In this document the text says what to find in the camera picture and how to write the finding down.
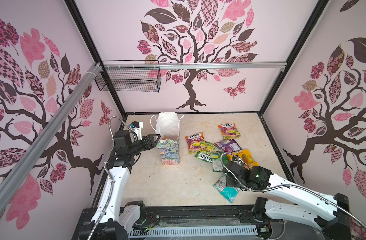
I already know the far orange Fox's candy packet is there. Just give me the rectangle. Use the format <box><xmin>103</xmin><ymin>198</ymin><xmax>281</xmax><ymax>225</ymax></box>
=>
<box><xmin>218</xmin><ymin>123</ymin><xmax>241</xmax><ymax>139</ymax></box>

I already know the white slotted cable duct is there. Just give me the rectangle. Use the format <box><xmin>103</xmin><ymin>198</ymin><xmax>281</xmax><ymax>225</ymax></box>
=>
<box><xmin>129</xmin><ymin>226</ymin><xmax>258</xmax><ymax>239</ymax></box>

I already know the black wire basket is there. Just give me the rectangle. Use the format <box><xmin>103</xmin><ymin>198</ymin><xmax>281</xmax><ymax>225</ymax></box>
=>
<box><xmin>95</xmin><ymin>60</ymin><xmax>162</xmax><ymax>93</ymax></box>

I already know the left metal cable conduit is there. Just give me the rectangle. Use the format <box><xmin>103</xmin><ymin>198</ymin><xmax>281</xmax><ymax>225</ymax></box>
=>
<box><xmin>86</xmin><ymin>116</ymin><xmax>139</xmax><ymax>240</ymax></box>

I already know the orange red Fox's candy packet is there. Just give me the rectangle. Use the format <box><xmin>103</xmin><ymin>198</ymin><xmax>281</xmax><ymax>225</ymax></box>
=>
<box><xmin>185</xmin><ymin>132</ymin><xmax>207</xmax><ymax>154</ymax></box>

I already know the floral white paper bag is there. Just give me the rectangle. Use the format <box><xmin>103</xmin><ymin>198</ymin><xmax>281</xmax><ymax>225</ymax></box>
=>
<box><xmin>150</xmin><ymin>112</ymin><xmax>185</xmax><ymax>166</ymax></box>

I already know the rear aluminium rail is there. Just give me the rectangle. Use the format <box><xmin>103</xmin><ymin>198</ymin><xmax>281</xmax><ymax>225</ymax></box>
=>
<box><xmin>104</xmin><ymin>61</ymin><xmax>287</xmax><ymax>70</ymax></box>

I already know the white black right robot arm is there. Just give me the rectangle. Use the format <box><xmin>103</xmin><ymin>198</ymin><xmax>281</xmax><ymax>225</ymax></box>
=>
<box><xmin>223</xmin><ymin>162</ymin><xmax>351</xmax><ymax>240</ymax></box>

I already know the purple Fox's candy packet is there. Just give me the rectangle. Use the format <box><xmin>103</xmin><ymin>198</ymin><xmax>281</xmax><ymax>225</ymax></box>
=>
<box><xmin>215</xmin><ymin>139</ymin><xmax>242</xmax><ymax>153</ymax></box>

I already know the aluminium rail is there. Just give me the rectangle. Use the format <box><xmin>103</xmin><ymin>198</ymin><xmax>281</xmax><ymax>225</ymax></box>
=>
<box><xmin>0</xmin><ymin>63</ymin><xmax>102</xmax><ymax>215</ymax></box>
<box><xmin>104</xmin><ymin>61</ymin><xmax>287</xmax><ymax>70</ymax></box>

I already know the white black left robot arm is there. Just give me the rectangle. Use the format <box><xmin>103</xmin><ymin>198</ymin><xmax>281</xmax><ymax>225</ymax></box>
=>
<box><xmin>77</xmin><ymin>130</ymin><xmax>161</xmax><ymax>240</ymax></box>

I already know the dark green Fox's candy packet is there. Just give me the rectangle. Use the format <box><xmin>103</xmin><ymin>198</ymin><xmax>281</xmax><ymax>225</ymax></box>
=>
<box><xmin>212</xmin><ymin>153</ymin><xmax>229</xmax><ymax>173</ymax></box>

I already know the left aluminium rail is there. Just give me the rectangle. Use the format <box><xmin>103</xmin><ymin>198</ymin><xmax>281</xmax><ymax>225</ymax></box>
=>
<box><xmin>0</xmin><ymin>63</ymin><xmax>102</xmax><ymax>215</ymax></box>

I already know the yellow snack packet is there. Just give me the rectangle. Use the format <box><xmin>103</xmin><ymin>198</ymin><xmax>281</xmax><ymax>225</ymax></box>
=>
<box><xmin>228</xmin><ymin>150</ymin><xmax>259</xmax><ymax>170</ymax></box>

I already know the black base frame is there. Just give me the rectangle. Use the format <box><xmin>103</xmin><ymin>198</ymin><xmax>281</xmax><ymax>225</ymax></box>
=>
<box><xmin>71</xmin><ymin>203</ymin><xmax>332</xmax><ymax>240</ymax></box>

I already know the teal Fox's candy packet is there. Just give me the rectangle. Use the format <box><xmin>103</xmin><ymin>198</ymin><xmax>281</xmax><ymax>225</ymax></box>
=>
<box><xmin>213</xmin><ymin>174</ymin><xmax>240</xmax><ymax>204</ymax></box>

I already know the light green Fox's candy packet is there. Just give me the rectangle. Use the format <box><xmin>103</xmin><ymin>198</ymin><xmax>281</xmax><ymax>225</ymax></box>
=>
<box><xmin>195</xmin><ymin>150</ymin><xmax>213</xmax><ymax>163</ymax></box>

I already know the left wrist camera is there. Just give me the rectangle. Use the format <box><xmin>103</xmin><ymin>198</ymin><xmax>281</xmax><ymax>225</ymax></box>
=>
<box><xmin>130</xmin><ymin>121</ymin><xmax>144</xmax><ymax>140</ymax></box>

